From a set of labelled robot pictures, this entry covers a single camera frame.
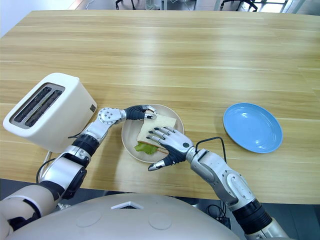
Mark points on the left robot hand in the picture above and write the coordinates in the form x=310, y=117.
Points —
x=135, y=113

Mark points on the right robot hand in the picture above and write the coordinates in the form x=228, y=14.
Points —
x=177, y=145

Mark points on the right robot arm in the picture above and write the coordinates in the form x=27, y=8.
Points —
x=230, y=180

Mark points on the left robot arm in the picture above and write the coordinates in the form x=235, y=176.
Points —
x=62, y=170

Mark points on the beige plate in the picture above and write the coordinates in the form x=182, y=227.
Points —
x=132, y=140

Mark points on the green lettuce leaf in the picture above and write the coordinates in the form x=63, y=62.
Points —
x=147, y=148

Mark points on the cream toaster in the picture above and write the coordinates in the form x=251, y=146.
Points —
x=67, y=107

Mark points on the blue plate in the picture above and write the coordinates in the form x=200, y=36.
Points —
x=252, y=127

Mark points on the robot body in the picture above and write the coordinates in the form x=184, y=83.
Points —
x=125, y=222

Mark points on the black office chair base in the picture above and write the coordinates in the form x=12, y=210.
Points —
x=118, y=3
x=250, y=6

